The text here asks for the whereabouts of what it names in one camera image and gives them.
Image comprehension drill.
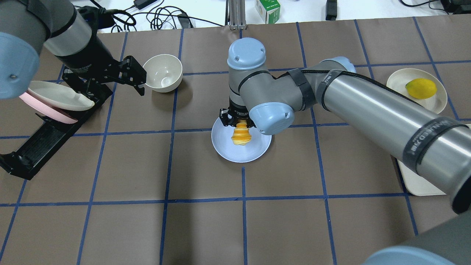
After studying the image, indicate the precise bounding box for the cream oval plate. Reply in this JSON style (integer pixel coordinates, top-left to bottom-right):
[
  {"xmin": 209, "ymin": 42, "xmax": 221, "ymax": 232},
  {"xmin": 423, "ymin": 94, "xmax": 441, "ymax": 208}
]
[{"xmin": 27, "ymin": 81, "xmax": 95, "ymax": 111}]

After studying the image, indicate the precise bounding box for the pink plate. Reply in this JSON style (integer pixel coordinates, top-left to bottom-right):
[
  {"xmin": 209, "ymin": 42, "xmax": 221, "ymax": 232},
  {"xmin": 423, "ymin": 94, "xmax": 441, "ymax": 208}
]
[{"xmin": 19, "ymin": 92, "xmax": 78, "ymax": 124}]

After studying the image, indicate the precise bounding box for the black power adapter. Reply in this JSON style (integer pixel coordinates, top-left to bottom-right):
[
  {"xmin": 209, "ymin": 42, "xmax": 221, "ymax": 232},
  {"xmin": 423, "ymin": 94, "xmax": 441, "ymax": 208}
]
[{"xmin": 177, "ymin": 13, "xmax": 194, "ymax": 29}]

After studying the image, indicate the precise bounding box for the white rectangular tray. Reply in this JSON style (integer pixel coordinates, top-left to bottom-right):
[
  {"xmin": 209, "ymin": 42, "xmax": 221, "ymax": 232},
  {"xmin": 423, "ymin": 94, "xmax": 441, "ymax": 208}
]
[{"xmin": 398, "ymin": 161, "xmax": 446, "ymax": 196}]

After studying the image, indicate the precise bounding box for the black plate rack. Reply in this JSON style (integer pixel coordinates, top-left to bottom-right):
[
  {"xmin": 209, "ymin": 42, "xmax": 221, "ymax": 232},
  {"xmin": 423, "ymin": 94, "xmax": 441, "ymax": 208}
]
[{"xmin": 1, "ymin": 101, "xmax": 106, "ymax": 180}]

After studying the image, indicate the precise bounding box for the white ceramic bowl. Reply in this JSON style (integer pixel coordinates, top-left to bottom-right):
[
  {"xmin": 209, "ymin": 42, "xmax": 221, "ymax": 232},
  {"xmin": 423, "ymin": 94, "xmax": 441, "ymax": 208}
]
[{"xmin": 143, "ymin": 54, "xmax": 183, "ymax": 93}]

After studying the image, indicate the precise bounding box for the yellow lemon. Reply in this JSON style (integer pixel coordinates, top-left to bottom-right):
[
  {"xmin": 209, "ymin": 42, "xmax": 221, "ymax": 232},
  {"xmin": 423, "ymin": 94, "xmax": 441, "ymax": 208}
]
[{"xmin": 405, "ymin": 78, "xmax": 438, "ymax": 99}]

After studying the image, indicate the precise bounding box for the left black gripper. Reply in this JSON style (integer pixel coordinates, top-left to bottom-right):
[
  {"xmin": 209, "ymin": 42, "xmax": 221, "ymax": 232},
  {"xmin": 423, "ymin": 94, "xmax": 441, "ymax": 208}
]
[{"xmin": 62, "ymin": 56, "xmax": 147, "ymax": 103}]

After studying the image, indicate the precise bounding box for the striped orange bread roll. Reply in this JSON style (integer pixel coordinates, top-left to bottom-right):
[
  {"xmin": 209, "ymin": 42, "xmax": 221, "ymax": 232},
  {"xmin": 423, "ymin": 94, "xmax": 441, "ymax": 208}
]
[{"xmin": 231, "ymin": 120, "xmax": 252, "ymax": 146}]

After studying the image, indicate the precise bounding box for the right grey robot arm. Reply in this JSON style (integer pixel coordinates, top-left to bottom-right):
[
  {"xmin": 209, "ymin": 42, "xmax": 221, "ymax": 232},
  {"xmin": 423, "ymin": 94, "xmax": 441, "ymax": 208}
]
[{"xmin": 219, "ymin": 38, "xmax": 471, "ymax": 265}]

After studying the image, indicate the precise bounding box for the black cable bundle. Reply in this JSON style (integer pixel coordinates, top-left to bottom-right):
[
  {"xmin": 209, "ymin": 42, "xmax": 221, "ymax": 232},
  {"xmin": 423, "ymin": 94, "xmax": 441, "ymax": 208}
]
[{"xmin": 79, "ymin": 0, "xmax": 224, "ymax": 33}]

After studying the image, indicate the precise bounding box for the light blue plate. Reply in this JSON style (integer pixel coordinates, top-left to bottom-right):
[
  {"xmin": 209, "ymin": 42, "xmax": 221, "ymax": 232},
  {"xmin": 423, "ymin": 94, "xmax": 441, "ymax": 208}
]
[{"xmin": 211, "ymin": 118, "xmax": 272, "ymax": 163}]

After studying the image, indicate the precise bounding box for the green white box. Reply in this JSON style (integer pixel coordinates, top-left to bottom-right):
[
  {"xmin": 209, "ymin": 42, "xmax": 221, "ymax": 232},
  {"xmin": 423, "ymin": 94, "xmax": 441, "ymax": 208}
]
[{"xmin": 255, "ymin": 0, "xmax": 281, "ymax": 25}]

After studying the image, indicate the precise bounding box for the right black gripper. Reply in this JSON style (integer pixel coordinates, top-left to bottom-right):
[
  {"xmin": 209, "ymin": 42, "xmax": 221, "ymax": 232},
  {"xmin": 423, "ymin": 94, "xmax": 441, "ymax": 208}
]
[{"xmin": 219, "ymin": 106, "xmax": 252, "ymax": 128}]

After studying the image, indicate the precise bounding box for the black device on desk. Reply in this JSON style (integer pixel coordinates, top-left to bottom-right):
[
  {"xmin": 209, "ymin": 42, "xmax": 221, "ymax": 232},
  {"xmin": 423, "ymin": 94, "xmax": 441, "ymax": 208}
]
[{"xmin": 325, "ymin": 0, "xmax": 338, "ymax": 21}]

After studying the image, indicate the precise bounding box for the cream round plate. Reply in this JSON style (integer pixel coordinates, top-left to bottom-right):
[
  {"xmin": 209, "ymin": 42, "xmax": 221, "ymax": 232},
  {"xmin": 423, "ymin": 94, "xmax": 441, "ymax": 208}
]
[{"xmin": 386, "ymin": 68, "xmax": 447, "ymax": 114}]

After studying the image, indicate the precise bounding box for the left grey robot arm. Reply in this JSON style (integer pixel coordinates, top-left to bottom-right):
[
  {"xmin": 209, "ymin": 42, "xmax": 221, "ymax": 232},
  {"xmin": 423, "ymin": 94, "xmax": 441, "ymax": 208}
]
[{"xmin": 0, "ymin": 0, "xmax": 146, "ymax": 99}]

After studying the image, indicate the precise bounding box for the aluminium frame post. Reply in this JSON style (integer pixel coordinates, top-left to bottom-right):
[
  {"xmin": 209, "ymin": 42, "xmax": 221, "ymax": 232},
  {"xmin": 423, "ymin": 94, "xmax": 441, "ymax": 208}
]
[{"xmin": 226, "ymin": 0, "xmax": 247, "ymax": 30}]

